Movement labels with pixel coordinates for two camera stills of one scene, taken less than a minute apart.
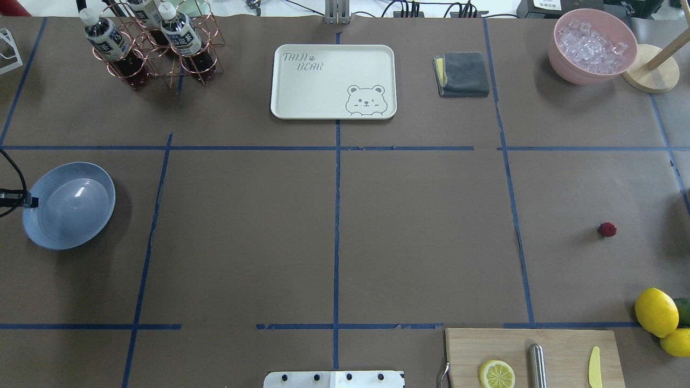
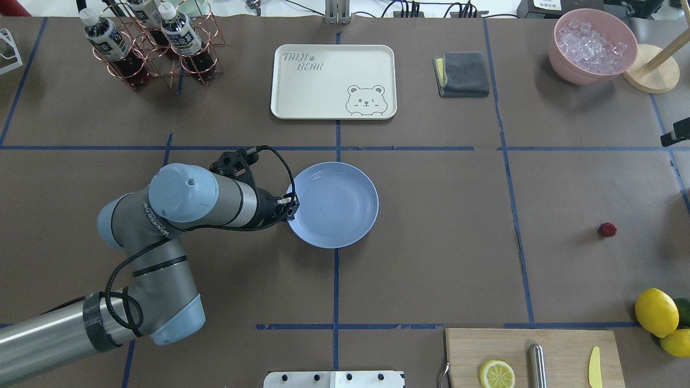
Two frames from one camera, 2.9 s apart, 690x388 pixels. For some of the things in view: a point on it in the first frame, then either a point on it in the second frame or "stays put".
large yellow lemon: x=656 y=312 stays put
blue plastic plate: x=75 y=200 → x=338 y=205
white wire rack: x=5 y=34 stays put
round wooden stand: x=655 y=70 stays put
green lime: x=683 y=305 stays put
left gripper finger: x=20 y=197 → x=237 y=163
